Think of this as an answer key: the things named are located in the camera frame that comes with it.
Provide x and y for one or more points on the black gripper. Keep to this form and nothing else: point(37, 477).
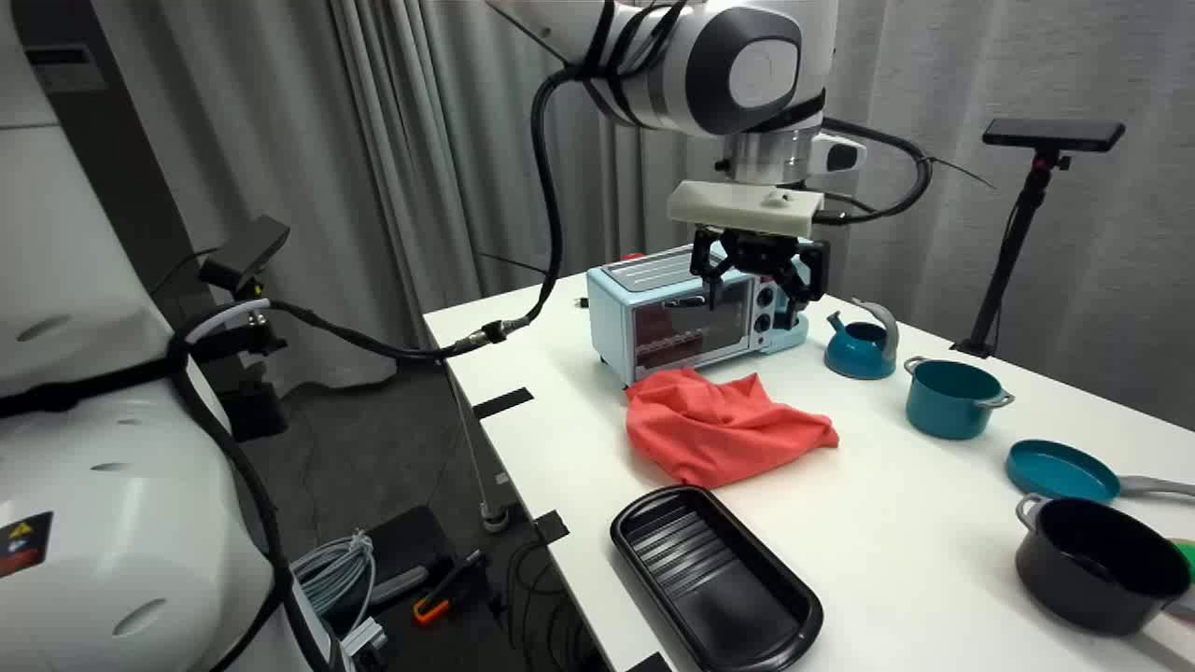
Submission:
point(758, 244)

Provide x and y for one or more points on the red printed shirt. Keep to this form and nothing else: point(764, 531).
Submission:
point(723, 432)

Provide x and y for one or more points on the light blue toaster oven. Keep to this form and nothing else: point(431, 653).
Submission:
point(672, 327)

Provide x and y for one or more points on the teal toy pot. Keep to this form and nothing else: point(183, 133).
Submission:
point(955, 401)

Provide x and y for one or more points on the black tape strip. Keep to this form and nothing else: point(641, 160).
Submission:
point(502, 401)
point(555, 528)

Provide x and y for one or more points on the black ridged grill tray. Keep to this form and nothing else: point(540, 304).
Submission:
point(723, 579)

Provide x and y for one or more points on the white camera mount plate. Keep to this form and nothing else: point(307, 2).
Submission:
point(747, 206)

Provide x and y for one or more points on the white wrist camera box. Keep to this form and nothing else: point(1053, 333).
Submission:
point(843, 154)

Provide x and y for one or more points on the black camera tripod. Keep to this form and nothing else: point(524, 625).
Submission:
point(1012, 238)

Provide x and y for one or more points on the black clamp bracket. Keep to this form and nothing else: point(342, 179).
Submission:
point(243, 262)

